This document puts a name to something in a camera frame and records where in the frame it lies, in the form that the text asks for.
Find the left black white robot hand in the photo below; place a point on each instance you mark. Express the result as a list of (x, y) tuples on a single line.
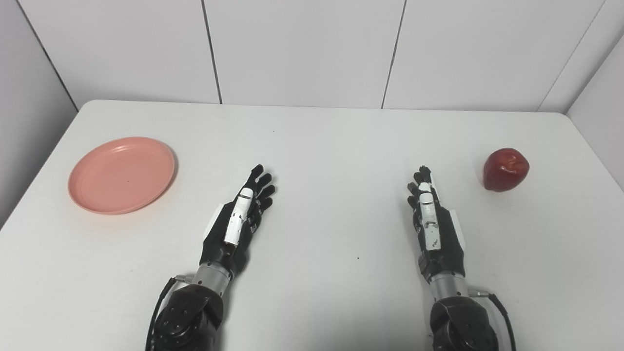
[(229, 243)]

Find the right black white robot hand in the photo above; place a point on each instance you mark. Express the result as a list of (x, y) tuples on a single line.
[(446, 248)]

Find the red apple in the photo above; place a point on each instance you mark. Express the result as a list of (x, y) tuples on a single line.
[(506, 170)]

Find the pink round plate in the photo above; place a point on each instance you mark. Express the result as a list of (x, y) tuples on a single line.
[(122, 176)]

